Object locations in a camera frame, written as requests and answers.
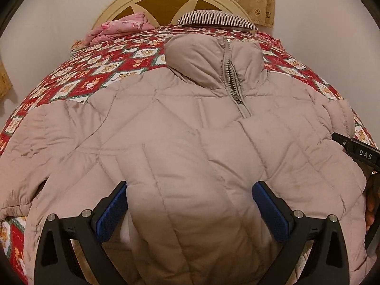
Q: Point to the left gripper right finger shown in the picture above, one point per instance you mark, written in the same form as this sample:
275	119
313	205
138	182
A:
328	259

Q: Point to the pink folded blanket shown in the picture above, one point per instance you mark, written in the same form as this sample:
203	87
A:
111	30

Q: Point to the person's right hand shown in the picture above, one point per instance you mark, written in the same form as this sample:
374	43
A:
372	199

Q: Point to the beige quilted puffer jacket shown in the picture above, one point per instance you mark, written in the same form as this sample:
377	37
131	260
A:
190	166

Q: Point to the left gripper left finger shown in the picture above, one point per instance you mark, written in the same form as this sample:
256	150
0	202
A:
56	262

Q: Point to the side window beige curtain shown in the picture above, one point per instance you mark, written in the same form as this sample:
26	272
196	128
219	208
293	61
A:
5	83

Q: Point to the striped pillow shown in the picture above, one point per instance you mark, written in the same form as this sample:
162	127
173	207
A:
216	18

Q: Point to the cream arched headboard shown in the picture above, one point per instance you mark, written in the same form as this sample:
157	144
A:
165	12

